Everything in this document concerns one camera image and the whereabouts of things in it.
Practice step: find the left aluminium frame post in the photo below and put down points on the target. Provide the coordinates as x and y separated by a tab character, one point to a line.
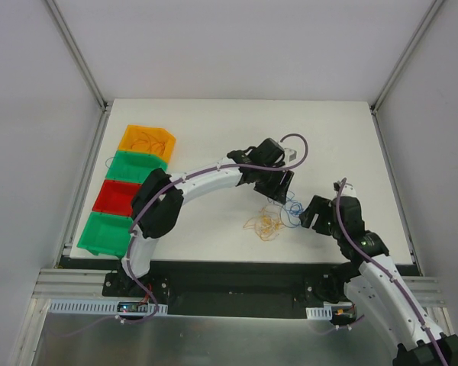
74	51

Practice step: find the left white cable duct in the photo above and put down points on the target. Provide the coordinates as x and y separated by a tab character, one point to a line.
106	307

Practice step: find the upper green plastic bin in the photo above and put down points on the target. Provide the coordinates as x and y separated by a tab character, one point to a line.
133	167

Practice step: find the right white cable duct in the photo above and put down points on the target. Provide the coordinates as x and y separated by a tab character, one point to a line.
319	313

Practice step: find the orange plastic bin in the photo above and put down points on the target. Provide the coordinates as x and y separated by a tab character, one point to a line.
149	140

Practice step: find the aluminium front rail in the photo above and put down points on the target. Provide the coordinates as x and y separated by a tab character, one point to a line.
57	283

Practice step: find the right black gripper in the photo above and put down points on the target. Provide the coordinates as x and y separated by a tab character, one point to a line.
321	215

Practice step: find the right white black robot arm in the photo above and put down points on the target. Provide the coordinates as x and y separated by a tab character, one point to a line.
371	281

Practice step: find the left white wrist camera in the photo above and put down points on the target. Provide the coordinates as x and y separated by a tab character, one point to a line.
290	154

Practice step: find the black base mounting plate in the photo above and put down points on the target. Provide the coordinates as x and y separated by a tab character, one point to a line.
234	289

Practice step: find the red plastic bin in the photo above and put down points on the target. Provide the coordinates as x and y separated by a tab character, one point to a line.
115	198

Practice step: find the green plastic bin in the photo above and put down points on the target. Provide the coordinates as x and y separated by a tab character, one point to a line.
106	234
133	167

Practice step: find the white cable duct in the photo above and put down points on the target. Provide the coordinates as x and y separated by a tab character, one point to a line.
106	307
319	313

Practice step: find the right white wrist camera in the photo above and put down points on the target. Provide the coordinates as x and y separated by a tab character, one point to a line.
344	190

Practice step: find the aluminium frame post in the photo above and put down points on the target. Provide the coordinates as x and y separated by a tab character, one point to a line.
74	51
406	55

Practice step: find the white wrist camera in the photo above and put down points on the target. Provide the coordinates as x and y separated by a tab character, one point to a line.
290	154
344	190

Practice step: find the lower green plastic bin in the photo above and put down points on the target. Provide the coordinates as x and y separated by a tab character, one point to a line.
106	234

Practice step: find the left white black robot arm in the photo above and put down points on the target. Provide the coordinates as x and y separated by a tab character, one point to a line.
156	205

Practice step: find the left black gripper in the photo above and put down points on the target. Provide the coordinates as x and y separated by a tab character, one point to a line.
276	184

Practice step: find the right aluminium frame post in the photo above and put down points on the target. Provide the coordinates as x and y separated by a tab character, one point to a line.
406	55

